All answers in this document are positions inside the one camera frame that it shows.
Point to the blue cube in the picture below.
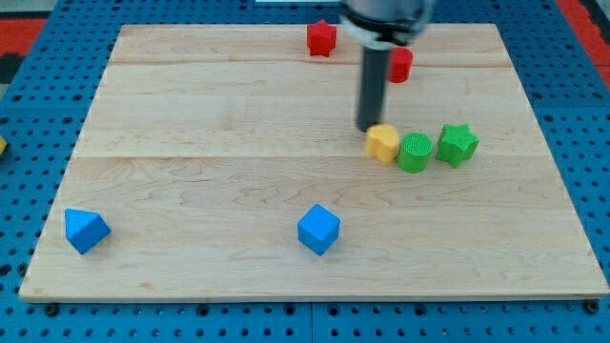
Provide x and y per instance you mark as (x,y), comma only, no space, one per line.
(318,229)

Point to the yellow heart block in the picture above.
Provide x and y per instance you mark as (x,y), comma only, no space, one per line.
(381,142)

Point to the yellow block at left edge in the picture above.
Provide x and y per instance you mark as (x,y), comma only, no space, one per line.
(3,145)

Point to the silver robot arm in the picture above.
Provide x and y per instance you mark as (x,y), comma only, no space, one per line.
(385,24)

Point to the green star block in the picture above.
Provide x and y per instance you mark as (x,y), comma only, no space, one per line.
(456,144)

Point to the red star block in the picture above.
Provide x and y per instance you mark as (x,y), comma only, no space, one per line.
(321,38)

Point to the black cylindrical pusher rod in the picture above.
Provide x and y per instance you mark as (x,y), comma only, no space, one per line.
(373,79)

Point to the green cylinder block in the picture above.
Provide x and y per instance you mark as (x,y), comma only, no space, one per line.
(414,152)

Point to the red cylinder block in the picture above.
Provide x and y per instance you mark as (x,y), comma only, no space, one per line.
(401,60)

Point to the blue triangular prism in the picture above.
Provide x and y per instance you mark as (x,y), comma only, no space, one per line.
(84,229)

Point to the light wooden board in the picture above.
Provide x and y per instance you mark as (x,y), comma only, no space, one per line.
(205,145)

